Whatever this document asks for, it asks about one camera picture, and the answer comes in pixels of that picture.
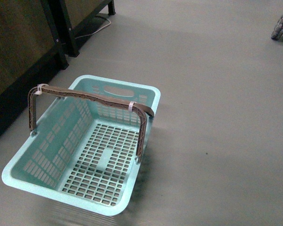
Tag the white zip tie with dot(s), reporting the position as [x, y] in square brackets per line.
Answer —
[130, 107]
[39, 88]

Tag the brown basket handle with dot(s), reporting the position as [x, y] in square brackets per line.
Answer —
[142, 111]

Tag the light blue plastic basket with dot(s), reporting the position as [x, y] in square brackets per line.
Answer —
[83, 153]

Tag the dark wooden cabinet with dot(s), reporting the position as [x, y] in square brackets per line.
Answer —
[36, 36]

